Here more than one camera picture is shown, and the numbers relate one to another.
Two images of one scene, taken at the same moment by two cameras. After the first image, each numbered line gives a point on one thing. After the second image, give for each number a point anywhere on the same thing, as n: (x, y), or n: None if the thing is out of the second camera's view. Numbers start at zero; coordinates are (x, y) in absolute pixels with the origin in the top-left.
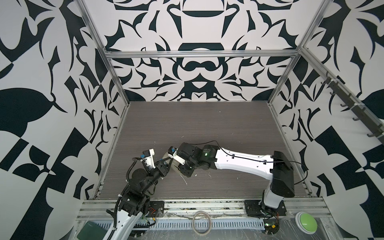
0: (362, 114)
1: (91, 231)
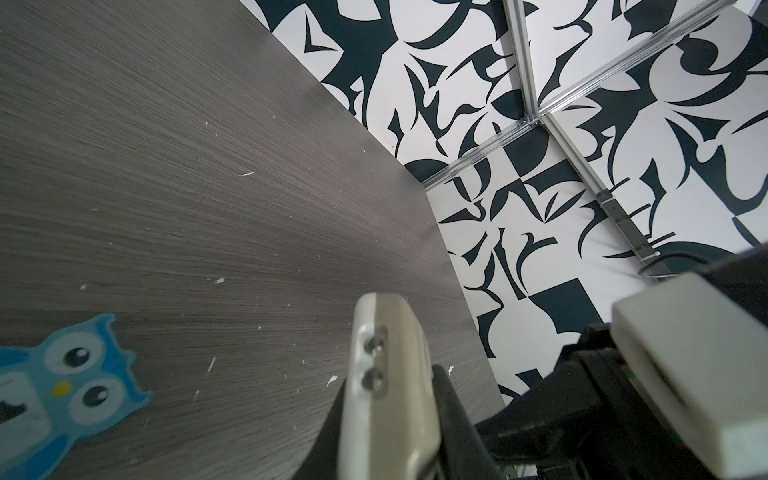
0: (646, 253)
1: None
